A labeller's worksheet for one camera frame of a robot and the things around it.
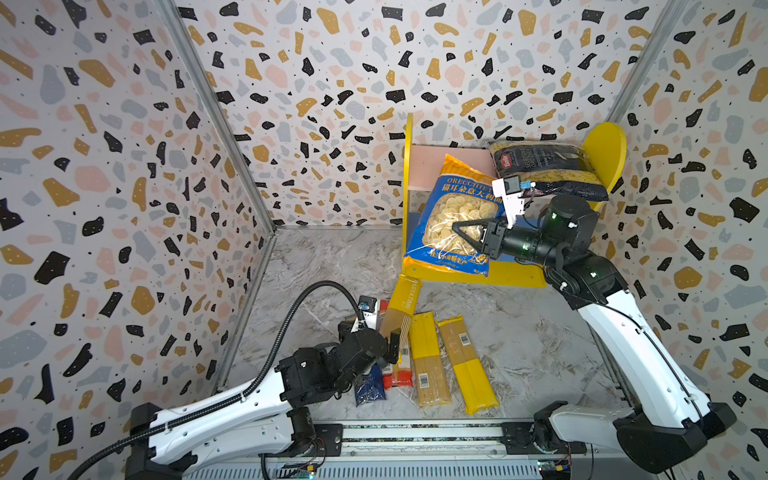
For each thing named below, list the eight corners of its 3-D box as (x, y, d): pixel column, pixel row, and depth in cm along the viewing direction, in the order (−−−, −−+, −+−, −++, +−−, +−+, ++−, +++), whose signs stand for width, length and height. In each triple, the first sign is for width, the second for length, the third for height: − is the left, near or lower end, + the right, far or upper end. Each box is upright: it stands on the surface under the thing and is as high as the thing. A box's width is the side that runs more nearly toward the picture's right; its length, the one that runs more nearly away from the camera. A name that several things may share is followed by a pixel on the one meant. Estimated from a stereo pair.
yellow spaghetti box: (388, 313, 99) (387, 307, 96) (398, 280, 108) (398, 273, 105) (413, 319, 98) (413, 312, 95) (422, 285, 107) (422, 278, 103)
